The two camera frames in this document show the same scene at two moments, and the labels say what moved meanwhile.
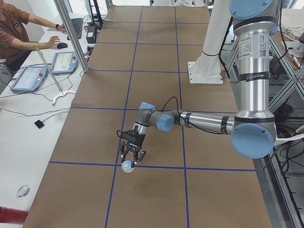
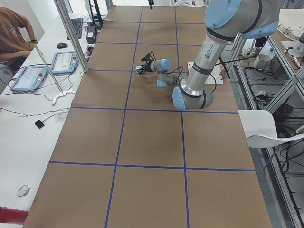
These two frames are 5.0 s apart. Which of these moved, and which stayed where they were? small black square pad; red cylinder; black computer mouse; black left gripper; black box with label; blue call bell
Moved: blue call bell; black left gripper
Stayed: red cylinder; black computer mouse; small black square pad; black box with label
